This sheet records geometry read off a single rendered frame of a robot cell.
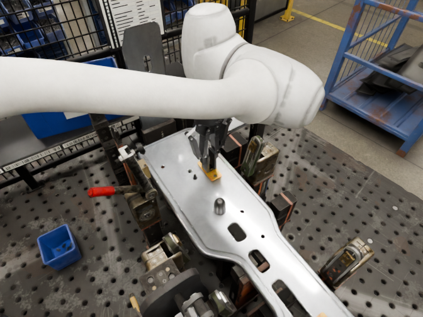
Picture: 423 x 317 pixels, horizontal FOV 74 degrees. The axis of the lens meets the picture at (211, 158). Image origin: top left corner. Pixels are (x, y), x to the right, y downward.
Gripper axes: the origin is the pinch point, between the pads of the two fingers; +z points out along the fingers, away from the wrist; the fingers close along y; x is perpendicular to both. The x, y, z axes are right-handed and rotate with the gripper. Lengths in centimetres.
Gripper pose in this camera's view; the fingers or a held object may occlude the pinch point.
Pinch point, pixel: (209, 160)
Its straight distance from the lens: 80.4
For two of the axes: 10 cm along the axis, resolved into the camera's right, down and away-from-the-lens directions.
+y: 8.3, -4.2, 3.6
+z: 0.0, 6.5, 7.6
